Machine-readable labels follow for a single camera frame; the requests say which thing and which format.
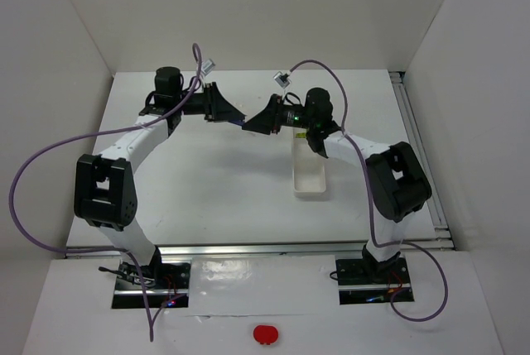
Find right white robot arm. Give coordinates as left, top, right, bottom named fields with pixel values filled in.
left=243, top=88, right=432, bottom=279

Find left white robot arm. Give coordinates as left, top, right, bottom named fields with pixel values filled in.
left=74, top=67, right=245, bottom=281

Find white divided sorting tray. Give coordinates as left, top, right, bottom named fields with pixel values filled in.
left=291, top=128, right=326, bottom=199

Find red round button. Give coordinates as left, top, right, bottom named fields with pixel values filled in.
left=253, top=324, right=279, bottom=346

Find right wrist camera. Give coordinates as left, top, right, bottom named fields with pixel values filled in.
left=273, top=71, right=291, bottom=89

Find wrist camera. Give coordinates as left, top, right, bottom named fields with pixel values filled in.
left=273, top=71, right=291, bottom=89
left=200, top=59, right=215, bottom=76

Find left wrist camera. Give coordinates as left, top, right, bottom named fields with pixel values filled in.
left=200, top=59, right=215, bottom=76

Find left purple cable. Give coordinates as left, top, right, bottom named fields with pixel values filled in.
left=7, top=42, right=208, bottom=343

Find purple cable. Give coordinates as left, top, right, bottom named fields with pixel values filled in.
left=7, top=42, right=208, bottom=343
left=287, top=59, right=449, bottom=323

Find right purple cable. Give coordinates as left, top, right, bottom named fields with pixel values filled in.
left=287, top=59, right=449, bottom=323

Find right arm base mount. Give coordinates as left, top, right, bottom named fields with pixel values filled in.
left=329, top=257, right=414, bottom=305

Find aluminium rail frame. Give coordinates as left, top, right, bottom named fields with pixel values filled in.
left=61, top=70, right=456, bottom=259

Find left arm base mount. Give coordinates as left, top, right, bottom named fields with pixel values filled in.
left=99, top=262, right=191, bottom=309

